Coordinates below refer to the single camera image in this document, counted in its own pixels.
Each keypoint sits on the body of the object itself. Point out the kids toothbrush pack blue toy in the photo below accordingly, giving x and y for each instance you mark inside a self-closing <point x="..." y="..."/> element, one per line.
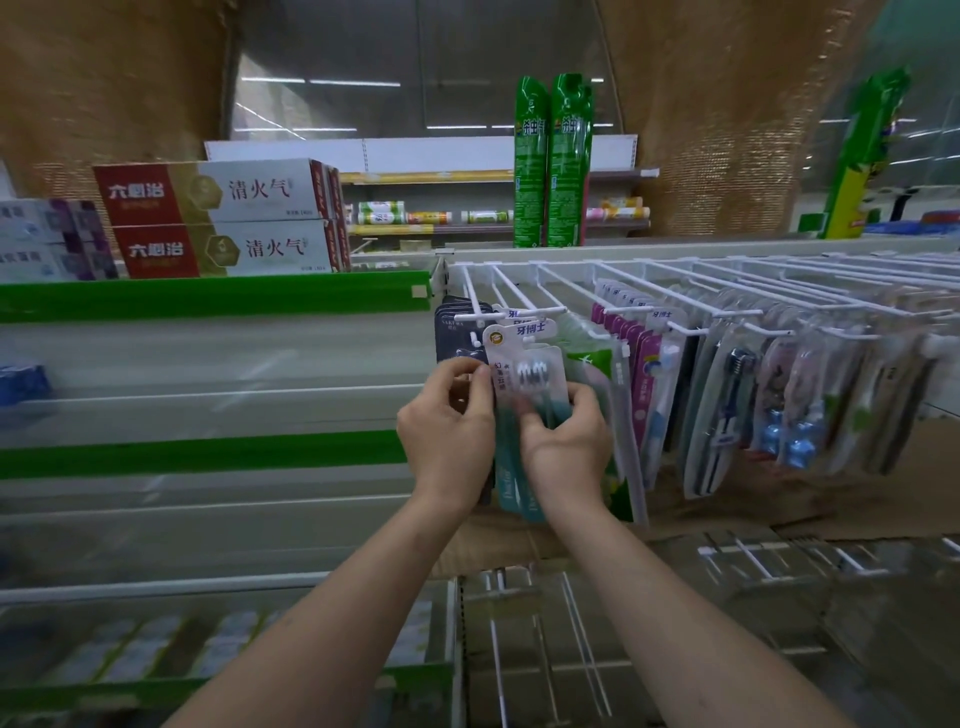
<point x="795" y="405"/>

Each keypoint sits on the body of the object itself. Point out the green label toothbrush pack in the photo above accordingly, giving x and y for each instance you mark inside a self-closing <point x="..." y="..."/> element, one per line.
<point x="600" y="360"/>

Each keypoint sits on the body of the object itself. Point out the blue product box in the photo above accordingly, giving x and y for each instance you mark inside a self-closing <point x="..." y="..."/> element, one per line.
<point x="22" y="386"/>

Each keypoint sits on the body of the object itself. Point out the green spray can red side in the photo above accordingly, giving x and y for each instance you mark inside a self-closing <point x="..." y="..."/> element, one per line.
<point x="586" y="217"/>

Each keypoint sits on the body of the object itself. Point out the row of colourful wrap rolls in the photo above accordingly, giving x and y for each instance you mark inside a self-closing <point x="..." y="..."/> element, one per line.
<point x="390" y="214"/>

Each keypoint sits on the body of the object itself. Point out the person's right hand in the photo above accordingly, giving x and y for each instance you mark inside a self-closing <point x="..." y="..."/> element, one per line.
<point x="570" y="465"/>

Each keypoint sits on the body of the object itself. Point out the woven brown column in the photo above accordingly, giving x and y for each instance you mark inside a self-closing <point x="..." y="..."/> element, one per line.
<point x="112" y="82"/>
<point x="735" y="97"/>

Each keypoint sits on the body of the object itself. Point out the beige twin toothbrush pack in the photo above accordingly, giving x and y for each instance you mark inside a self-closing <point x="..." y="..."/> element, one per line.
<point x="896" y="412"/>

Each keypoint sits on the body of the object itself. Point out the person's left hand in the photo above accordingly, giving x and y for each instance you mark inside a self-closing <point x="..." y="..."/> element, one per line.
<point x="450" y="450"/>

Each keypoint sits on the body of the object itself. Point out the red white toothpaste box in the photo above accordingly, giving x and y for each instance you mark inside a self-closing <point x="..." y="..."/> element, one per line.
<point x="262" y="247"/>
<point x="247" y="191"/>
<point x="334" y="191"/>
<point x="342" y="246"/>

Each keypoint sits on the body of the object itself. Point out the white shelf unit yellow strips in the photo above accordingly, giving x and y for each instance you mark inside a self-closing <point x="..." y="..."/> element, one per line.
<point x="420" y="155"/>

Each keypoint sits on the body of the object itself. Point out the person's left forearm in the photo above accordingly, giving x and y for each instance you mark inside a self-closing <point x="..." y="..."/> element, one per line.
<point x="322" y="645"/>

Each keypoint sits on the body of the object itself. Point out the person's right forearm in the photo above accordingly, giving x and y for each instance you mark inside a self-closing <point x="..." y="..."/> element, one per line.
<point x="697" y="645"/>

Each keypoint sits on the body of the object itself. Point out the brown cardboard tray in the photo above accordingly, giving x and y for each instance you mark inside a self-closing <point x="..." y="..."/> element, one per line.
<point x="825" y="502"/>

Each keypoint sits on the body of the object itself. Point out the green yellow spray can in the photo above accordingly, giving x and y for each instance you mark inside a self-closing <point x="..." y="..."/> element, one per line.
<point x="862" y="157"/>

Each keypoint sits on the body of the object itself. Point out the tall green spray can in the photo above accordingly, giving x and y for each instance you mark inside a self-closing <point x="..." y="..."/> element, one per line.
<point x="531" y="165"/>
<point x="568" y="165"/>

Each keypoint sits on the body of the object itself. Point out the white purple toothpaste box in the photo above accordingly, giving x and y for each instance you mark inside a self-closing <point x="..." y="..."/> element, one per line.
<point x="52" y="262"/>
<point x="45" y="221"/>

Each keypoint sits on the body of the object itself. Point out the oval twin black toothbrush pack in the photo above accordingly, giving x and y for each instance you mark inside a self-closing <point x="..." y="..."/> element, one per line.
<point x="720" y="420"/>

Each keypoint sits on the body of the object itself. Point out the pink label toothbrush pack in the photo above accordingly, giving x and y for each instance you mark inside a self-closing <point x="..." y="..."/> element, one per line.
<point x="652" y="375"/>

